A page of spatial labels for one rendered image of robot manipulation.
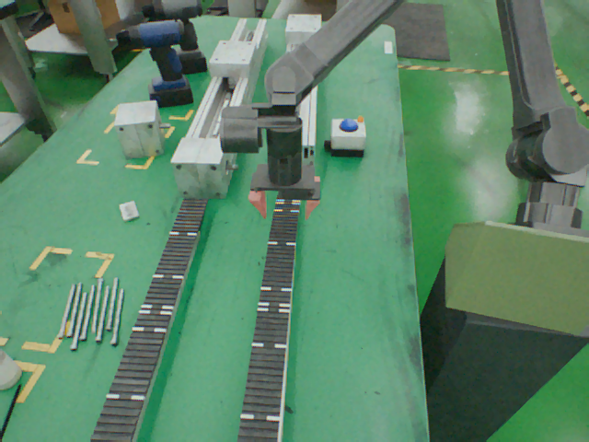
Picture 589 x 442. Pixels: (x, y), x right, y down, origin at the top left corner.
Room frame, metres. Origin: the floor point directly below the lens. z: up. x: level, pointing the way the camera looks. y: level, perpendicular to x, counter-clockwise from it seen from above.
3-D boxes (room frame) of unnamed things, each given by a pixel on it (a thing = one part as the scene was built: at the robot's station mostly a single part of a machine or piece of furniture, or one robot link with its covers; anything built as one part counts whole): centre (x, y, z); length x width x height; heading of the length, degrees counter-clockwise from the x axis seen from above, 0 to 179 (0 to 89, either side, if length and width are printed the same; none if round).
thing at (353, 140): (0.84, -0.12, 0.81); 0.10 x 0.08 x 0.06; 87
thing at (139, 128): (0.85, 0.36, 0.83); 0.11 x 0.10 x 0.10; 102
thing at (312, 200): (0.54, -0.01, 0.88); 0.07 x 0.07 x 0.09; 88
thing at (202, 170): (0.70, 0.19, 0.83); 0.12 x 0.09 x 0.10; 87
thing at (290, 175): (0.54, 0.02, 0.95); 0.10 x 0.07 x 0.07; 88
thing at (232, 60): (1.14, 0.17, 0.87); 0.16 x 0.11 x 0.07; 177
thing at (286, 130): (0.54, 0.02, 1.01); 0.07 x 0.06 x 0.07; 90
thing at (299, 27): (1.38, -0.03, 0.87); 0.16 x 0.11 x 0.07; 177
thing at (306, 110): (1.13, -0.02, 0.82); 0.80 x 0.10 x 0.09; 177
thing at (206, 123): (1.14, 0.17, 0.82); 0.80 x 0.10 x 0.09; 177
